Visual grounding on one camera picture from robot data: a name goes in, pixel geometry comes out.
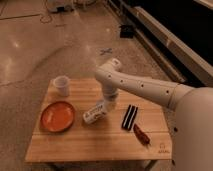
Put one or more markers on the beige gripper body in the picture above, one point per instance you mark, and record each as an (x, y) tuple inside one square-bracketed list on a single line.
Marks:
[(109, 105)]

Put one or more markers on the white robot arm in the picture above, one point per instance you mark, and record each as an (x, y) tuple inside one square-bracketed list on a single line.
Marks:
[(193, 107)]

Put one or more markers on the black white striped block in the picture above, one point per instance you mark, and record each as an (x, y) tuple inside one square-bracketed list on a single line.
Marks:
[(129, 117)]

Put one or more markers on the wooden slatted table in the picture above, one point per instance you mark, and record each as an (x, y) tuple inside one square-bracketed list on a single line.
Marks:
[(103, 140)]

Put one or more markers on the white plastic cup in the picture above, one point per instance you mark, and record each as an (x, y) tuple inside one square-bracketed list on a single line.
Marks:
[(62, 83)]

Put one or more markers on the orange plate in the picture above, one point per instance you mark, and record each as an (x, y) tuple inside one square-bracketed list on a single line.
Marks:
[(57, 116)]

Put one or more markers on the black box on floor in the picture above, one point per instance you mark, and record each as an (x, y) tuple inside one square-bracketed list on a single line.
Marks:
[(127, 31)]

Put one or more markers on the long grey ledge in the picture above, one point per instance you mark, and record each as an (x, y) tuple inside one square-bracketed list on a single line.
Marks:
[(180, 32)]

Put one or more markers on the grey device on floor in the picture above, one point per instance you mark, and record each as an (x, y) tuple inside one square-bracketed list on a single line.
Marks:
[(55, 6)]

